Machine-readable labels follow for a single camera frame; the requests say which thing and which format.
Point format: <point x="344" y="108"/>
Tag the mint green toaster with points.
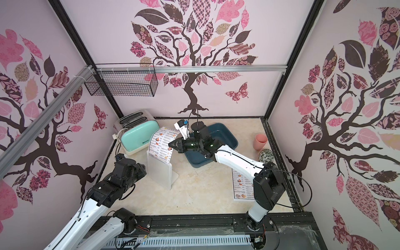
<point x="134" y="131"/>

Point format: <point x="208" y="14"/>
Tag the aluminium rail back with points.
<point x="206" y="68"/>

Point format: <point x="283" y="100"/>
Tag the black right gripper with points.
<point x="187" y="144"/>

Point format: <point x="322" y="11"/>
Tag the white slotted cable duct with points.
<point x="179" y="242"/>

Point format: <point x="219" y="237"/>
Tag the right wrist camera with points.
<point x="183" y="127"/>

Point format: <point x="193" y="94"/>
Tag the black wire basket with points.
<point x="125" y="79"/>

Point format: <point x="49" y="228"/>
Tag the speckled round dish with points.
<point x="265" y="156"/>

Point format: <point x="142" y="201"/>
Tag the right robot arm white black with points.
<point x="268" y="180"/>

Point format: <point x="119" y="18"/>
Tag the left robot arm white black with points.
<point x="72" y="235"/>

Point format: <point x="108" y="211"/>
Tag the old paper menu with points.
<point x="242" y="187"/>

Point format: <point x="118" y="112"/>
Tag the new dim sum menu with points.
<point x="158" y="147"/>

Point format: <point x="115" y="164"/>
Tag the aluminium rail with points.
<point x="14" y="152"/>
<point x="206" y="68"/>

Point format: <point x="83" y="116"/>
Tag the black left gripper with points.
<point x="141" y="170"/>

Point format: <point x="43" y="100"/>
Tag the aluminium rail left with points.
<point x="14" y="152"/>

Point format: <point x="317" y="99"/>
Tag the pink plastic cup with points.
<point x="260" y="141"/>

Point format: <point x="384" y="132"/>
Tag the clear acrylic menu holder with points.
<point x="160" y="172"/>

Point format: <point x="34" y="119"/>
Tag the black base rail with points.
<point x="278" y="231"/>

